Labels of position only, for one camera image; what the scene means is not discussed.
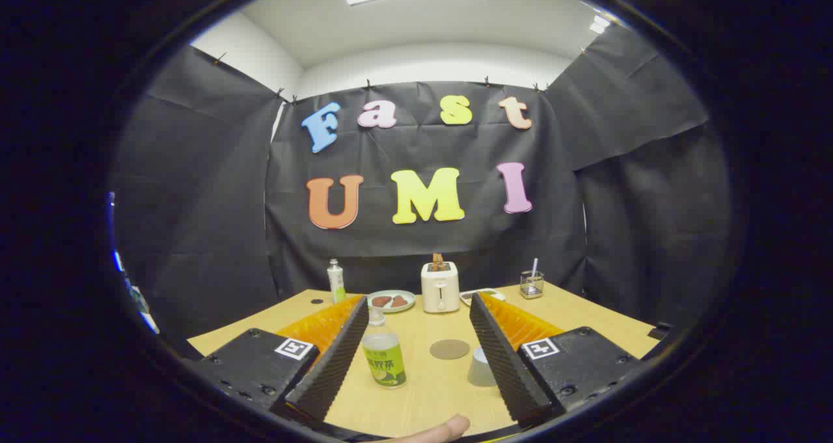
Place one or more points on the pale grey cup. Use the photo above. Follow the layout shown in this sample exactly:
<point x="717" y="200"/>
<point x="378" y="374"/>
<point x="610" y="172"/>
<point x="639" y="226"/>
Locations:
<point x="479" y="369"/>

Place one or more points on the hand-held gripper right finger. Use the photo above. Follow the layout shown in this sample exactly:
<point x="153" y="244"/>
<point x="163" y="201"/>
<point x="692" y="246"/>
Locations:
<point x="504" y="365"/>

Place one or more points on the small ceiling light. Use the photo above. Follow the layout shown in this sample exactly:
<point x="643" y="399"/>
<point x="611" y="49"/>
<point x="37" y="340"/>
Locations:
<point x="599" y="24"/>

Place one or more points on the brown bread piece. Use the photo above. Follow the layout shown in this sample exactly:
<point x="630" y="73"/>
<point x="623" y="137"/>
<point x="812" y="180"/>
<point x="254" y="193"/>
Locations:
<point x="381" y="301"/>
<point x="399" y="302"/>

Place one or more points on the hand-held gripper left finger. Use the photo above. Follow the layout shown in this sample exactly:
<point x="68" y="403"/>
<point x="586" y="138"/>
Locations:
<point x="332" y="365"/>

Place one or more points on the green label juice bottle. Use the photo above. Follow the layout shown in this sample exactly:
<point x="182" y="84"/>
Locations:
<point x="384" y="363"/>

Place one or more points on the slim white green bottle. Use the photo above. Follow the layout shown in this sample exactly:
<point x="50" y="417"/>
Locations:
<point x="336" y="283"/>

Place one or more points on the round brown coaster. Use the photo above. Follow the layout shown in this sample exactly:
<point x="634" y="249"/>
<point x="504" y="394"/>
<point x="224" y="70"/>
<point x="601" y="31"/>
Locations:
<point x="450" y="349"/>

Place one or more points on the white divided snack tray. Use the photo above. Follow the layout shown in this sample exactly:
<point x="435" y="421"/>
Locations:
<point x="483" y="295"/>

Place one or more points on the wooden table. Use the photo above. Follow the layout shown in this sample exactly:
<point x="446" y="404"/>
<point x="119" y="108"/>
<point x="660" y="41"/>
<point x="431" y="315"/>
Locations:
<point x="423" y="397"/>

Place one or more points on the cream toaster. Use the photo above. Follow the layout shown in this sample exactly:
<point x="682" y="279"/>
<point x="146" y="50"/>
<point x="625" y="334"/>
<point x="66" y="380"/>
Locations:
<point x="440" y="293"/>

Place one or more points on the pale green plate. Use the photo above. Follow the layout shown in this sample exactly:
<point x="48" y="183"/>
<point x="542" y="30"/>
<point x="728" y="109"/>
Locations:
<point x="390" y="309"/>

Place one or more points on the small black object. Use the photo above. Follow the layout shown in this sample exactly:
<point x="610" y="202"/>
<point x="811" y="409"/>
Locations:
<point x="659" y="332"/>

